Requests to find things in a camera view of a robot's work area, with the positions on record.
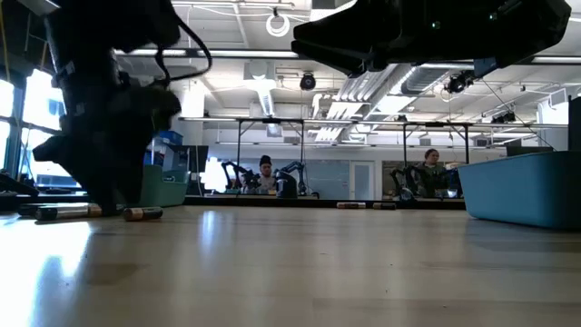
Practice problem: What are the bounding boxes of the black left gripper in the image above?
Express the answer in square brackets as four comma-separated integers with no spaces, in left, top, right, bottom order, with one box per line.
[31,84,182,216]

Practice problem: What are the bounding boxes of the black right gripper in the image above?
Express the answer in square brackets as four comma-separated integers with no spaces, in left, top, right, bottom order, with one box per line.
[292,0,473,77]

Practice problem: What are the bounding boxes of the white ceiling pipes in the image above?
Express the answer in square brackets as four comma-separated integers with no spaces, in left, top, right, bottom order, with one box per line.
[312,63,414,143]

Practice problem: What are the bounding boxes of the green plastic bin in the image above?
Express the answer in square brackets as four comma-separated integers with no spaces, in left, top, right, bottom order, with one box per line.
[135,163,191,209]

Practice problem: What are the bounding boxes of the blue storage bin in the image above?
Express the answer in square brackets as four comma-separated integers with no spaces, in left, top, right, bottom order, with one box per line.
[156,130,184,145]

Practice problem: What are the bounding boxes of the long ceiling light bar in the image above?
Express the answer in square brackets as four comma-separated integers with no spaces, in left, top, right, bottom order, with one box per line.
[113,47,581,65]

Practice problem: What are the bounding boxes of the black desk equipment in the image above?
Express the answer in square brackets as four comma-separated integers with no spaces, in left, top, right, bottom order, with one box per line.
[0,172,40,197]

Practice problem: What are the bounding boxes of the bright window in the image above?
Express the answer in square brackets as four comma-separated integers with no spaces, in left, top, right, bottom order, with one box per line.
[0,77,15,172]
[20,67,83,188]

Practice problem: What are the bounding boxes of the white door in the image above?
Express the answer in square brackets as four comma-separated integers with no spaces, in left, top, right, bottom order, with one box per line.
[349,161,377,201]

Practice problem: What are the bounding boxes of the glass partition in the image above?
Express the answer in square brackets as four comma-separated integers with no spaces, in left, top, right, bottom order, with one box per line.
[304,158,350,200]

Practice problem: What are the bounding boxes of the person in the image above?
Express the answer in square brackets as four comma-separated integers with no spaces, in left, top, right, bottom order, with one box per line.
[251,154,278,195]
[410,148,455,200]

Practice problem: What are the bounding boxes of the black cylindrical device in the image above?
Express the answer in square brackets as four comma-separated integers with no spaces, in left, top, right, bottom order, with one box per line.
[275,171,299,199]

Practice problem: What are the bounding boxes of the dark flat monitor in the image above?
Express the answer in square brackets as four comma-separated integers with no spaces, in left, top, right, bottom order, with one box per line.
[506,144,556,158]

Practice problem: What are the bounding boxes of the blue plastic bin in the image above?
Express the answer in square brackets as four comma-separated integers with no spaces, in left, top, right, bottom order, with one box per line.
[456,151,581,231]

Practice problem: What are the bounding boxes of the black panel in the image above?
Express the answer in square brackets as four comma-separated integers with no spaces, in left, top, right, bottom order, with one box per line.
[566,94,581,152]

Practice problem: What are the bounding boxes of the black dome camera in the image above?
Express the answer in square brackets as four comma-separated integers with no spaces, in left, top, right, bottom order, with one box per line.
[299,72,318,92]

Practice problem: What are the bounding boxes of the silver ventilation duct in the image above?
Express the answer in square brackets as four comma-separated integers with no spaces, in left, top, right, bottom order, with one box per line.
[399,63,473,96]

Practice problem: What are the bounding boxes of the white hanging ring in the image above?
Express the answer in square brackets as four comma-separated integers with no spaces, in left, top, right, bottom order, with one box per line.
[265,11,291,39]

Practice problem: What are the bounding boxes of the black overhead rig frame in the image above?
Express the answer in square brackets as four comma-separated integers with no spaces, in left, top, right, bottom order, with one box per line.
[179,115,568,197]

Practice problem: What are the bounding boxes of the black aluminium table frame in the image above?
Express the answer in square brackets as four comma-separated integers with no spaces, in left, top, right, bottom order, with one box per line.
[0,193,467,213]

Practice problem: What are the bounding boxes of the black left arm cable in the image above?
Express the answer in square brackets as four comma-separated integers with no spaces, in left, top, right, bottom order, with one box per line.
[156,17,213,84]

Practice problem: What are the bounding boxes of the yellow hanging cord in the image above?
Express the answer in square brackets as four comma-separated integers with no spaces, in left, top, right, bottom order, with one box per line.
[0,20,11,84]

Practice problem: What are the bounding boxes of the white wall air unit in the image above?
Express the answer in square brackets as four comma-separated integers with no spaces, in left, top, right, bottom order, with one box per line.
[547,86,569,108]

